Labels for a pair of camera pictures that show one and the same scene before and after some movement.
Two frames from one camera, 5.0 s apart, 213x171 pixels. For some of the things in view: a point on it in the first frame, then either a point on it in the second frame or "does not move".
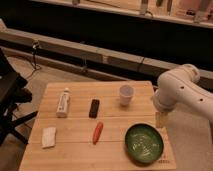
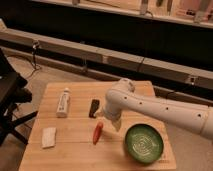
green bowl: [144, 143] does not move
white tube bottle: [62, 110] does not move
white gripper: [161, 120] to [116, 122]
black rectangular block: [94, 109] does not move
